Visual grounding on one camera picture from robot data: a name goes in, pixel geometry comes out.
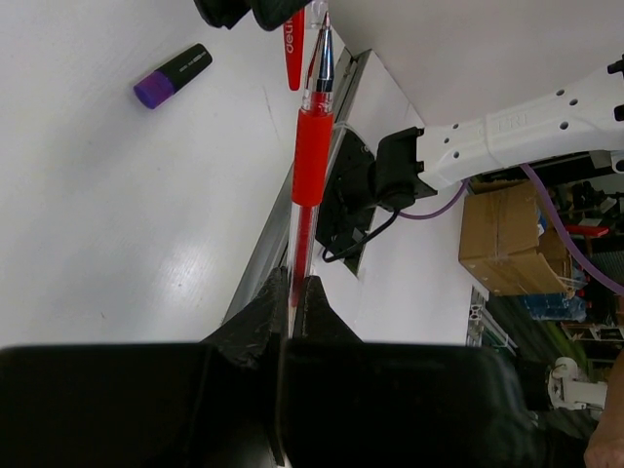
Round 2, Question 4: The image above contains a cardboard box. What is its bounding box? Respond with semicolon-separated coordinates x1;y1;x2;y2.
458;180;572;296

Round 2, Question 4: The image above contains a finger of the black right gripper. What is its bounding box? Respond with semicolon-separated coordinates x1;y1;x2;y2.
194;0;251;29
250;0;311;31

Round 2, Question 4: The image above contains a red pen cap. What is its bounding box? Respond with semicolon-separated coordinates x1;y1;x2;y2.
283;1;329;92

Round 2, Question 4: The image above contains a purple highlighter marker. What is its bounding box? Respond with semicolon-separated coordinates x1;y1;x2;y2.
133;44;213;110

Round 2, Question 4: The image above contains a red pen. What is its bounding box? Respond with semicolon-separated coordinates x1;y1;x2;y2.
287;12;334;328

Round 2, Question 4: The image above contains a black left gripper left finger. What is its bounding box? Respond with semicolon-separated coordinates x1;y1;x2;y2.
1;268;288;467

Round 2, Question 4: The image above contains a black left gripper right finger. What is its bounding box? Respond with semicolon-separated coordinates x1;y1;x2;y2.
284;276;541;467

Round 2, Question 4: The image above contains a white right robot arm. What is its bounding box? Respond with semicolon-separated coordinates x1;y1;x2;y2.
327;61;623;212

